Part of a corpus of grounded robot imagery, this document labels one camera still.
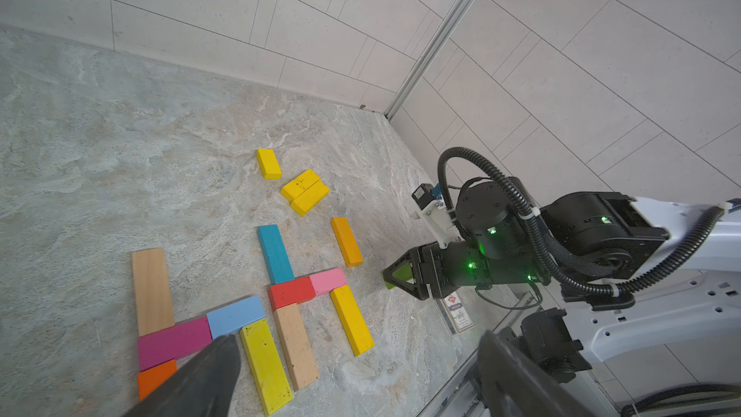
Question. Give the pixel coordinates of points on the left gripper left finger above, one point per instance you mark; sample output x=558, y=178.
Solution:
x=203, y=387

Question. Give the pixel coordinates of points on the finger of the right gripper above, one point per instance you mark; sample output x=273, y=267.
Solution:
x=417, y=290
x=414, y=257

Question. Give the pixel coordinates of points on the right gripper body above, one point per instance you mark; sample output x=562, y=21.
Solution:
x=497, y=250

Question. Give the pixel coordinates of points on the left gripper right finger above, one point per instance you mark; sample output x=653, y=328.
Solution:
x=512, y=384

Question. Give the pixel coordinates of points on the green block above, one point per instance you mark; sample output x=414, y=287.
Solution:
x=404, y=272

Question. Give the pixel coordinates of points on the magenta block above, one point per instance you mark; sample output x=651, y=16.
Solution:
x=173, y=343

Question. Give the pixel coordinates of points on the amber orange block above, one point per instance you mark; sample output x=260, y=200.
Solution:
x=347, y=243

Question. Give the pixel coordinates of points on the light blue block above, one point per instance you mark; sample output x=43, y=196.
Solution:
x=230, y=318

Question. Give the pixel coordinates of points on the natural wood block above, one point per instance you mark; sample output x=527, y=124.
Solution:
x=153, y=298
x=297, y=347

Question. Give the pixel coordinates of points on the pink block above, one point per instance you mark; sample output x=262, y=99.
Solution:
x=326, y=281

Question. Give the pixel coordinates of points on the red block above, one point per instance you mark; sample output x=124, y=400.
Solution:
x=291, y=292

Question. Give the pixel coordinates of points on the teal block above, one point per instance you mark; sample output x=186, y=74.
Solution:
x=275, y=254

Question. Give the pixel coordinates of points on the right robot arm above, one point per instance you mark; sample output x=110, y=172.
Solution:
x=632, y=271

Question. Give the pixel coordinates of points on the playing card box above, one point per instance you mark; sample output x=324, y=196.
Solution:
x=455, y=314

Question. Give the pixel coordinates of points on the small yellow block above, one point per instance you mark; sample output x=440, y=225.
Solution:
x=269, y=164

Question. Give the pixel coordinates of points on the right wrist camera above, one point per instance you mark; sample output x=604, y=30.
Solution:
x=431, y=209

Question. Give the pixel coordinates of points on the aluminium mounting rail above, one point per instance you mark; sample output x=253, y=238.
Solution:
x=461, y=395

